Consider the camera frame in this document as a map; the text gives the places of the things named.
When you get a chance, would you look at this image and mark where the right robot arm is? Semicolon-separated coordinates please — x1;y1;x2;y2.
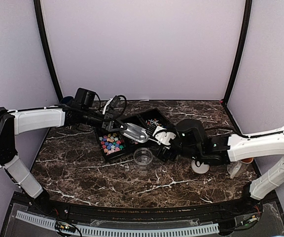
152;118;284;214

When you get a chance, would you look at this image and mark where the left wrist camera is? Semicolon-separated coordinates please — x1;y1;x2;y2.
102;96;121;115

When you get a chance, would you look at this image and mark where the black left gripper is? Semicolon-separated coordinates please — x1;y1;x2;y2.
81;108;127;132

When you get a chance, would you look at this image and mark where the black frame post right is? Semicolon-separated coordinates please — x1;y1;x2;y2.
222;0;253;107

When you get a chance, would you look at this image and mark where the clear plastic cup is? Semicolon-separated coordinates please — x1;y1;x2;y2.
133;148;153;170

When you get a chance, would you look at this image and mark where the white slotted cable duct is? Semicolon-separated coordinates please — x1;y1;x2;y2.
15;210;219;237

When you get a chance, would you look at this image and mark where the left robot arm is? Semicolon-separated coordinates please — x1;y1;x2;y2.
0;105;127;215

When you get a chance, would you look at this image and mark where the white ceramic mug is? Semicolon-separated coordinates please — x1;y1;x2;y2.
227;158;254;180

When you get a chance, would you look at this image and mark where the black three-compartment candy tray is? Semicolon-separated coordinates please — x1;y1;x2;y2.
94;108;173;162

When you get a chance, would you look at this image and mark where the black frame post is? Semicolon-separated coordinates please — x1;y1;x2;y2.
33;0;63;101
222;0;253;107

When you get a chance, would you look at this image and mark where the metal candy scoop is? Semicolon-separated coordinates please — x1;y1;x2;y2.
120;123;157;143

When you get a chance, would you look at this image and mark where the white round lid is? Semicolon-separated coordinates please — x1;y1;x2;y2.
191;160;210;174

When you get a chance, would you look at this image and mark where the black camera cable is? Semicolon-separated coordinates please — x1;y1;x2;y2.
92;91;128;121

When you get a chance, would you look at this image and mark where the black frame post left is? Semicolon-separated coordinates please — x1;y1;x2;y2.
33;0;63;101

